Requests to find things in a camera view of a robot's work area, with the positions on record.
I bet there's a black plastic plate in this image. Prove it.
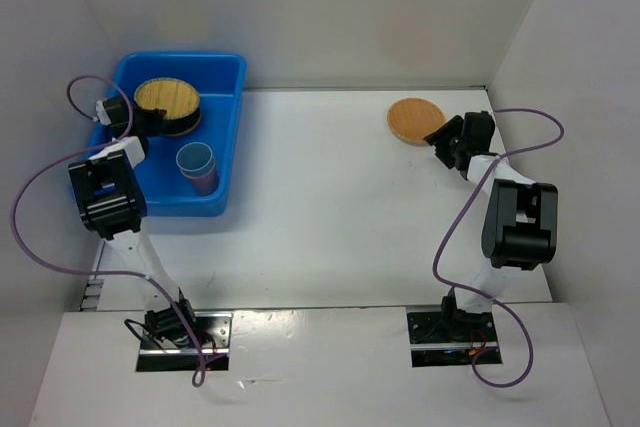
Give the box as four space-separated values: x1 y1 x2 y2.
160 108 202 137

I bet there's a green-rimmed bamboo tray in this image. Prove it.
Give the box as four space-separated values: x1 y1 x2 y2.
134 77 200 120

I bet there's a brown woven bamboo tray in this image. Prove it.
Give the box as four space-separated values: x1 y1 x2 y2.
386 97 446 146

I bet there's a blue plastic cup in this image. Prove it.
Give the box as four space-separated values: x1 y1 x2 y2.
175 142 215 177

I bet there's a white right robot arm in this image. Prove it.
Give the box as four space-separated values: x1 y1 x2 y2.
425 111 558 342

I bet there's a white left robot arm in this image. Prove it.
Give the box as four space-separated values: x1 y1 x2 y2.
68 96 200 348

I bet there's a blue plastic bin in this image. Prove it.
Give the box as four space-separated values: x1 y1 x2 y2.
112 51 247 217

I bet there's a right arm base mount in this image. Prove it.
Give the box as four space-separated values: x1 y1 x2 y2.
406 306 502 368

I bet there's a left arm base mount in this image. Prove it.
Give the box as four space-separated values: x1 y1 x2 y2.
126 311 233 373

